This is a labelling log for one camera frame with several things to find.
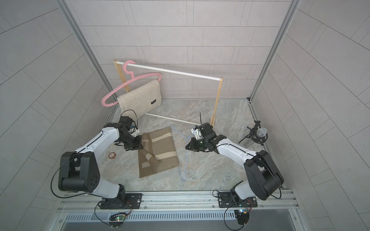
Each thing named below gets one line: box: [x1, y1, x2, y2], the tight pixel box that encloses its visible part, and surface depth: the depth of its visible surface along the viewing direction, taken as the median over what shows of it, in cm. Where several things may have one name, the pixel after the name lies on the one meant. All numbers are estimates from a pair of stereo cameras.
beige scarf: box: [116, 79, 162, 119], surface depth 92 cm
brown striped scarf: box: [137, 126, 180, 179], surface depth 85 cm
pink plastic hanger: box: [101, 60, 162, 107], surface depth 79 cm
